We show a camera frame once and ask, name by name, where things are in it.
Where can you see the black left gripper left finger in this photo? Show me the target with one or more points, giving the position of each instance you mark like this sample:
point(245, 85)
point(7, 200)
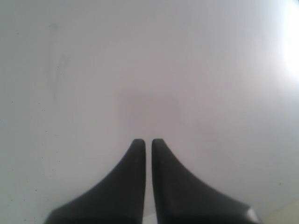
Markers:
point(117, 199)

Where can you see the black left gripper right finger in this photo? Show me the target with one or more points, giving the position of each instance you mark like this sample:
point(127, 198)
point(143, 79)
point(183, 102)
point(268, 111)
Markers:
point(182, 198)

